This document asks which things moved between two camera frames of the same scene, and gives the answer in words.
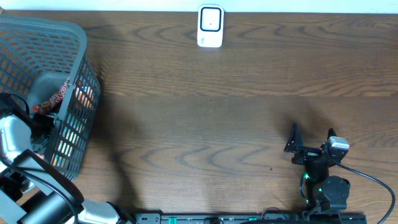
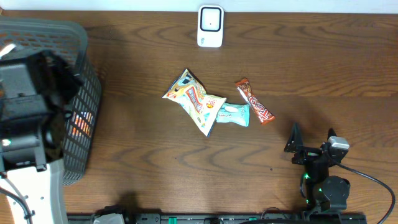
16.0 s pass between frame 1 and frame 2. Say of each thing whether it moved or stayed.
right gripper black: stayed
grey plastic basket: stayed
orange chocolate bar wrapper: moved
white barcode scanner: stayed
